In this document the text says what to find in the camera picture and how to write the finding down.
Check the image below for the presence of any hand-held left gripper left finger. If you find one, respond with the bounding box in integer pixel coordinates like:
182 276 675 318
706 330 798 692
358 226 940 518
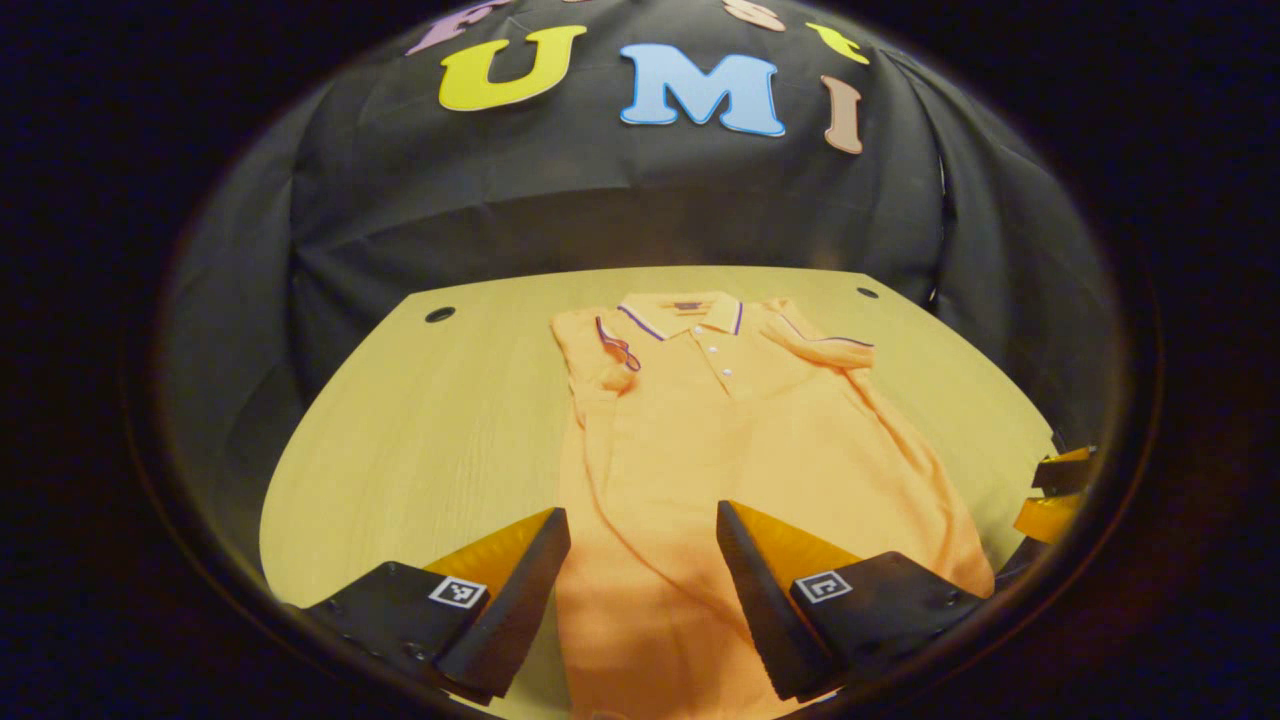
300 507 572 706

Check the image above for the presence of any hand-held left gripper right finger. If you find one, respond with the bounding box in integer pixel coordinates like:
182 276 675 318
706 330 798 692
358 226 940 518
716 500 991 703

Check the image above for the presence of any orange polo T-shirt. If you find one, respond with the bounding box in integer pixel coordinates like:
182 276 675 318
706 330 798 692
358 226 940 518
550 290 996 720

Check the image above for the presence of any black backdrop cloth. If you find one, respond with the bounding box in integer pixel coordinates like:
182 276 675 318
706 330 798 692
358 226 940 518
160 0 1121 561

